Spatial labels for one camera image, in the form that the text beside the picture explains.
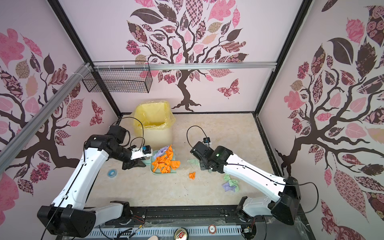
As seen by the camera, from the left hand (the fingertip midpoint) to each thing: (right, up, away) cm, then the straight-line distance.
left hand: (141, 163), depth 72 cm
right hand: (+33, +1, +5) cm, 33 cm away
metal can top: (+21, -26, -11) cm, 36 cm away
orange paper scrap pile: (+12, 0, -1) cm, 12 cm away
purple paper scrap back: (+10, +5, +1) cm, 11 cm away
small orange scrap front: (+25, -11, +14) cm, 31 cm away
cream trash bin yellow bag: (-1, +22, +27) cm, 35 cm away
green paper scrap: (+48, -14, +11) cm, 52 cm away
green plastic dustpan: (+4, +1, +1) cm, 4 cm away
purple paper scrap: (+45, -16, +10) cm, 49 cm away
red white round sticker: (+35, -31, -2) cm, 47 cm away
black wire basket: (-23, +51, +23) cm, 60 cm away
